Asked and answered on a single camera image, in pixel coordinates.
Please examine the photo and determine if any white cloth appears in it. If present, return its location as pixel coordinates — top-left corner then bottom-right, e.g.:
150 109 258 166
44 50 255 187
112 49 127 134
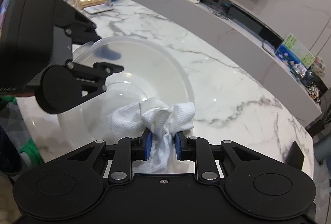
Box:
107 97 195 174

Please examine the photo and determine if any clear plastic bowl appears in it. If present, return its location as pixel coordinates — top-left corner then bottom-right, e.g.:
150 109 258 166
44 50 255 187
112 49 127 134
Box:
55 37 195 157

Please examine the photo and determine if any black phone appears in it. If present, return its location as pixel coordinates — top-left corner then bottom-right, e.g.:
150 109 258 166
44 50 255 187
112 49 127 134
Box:
285 141 305 170

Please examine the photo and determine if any flower painting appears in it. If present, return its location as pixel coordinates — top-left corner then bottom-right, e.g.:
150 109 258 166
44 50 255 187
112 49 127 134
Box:
276 33 315 69

